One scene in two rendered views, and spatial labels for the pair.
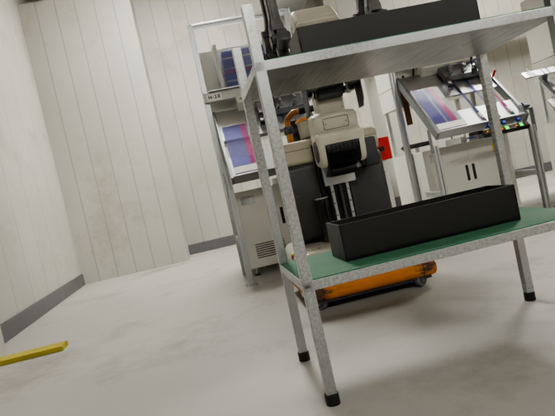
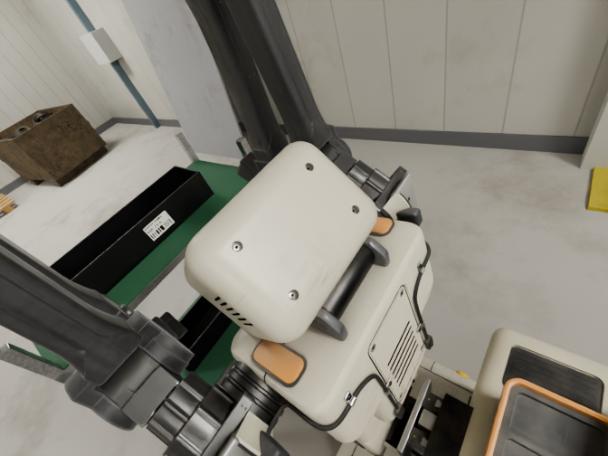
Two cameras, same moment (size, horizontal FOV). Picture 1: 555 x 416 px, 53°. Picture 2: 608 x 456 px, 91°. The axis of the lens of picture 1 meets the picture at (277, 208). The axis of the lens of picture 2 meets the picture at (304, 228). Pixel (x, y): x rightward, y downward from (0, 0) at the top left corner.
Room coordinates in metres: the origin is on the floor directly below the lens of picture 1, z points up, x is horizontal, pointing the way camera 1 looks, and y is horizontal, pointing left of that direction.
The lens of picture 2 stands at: (2.86, -0.47, 1.56)
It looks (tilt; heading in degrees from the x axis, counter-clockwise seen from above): 43 degrees down; 149
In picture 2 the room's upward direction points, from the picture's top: 24 degrees counter-clockwise
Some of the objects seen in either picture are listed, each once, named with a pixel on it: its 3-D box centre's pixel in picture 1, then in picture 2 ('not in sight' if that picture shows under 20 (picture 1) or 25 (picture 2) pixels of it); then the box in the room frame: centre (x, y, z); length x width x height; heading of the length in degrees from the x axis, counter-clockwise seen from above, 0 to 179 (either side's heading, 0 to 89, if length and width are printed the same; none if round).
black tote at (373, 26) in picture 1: (382, 36); (136, 229); (1.77, -0.44, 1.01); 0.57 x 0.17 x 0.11; 96
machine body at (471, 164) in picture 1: (453, 183); not in sight; (4.48, -1.45, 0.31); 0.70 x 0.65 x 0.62; 98
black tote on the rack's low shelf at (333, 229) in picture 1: (420, 221); (217, 308); (1.75, -0.44, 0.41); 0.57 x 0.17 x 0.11; 98
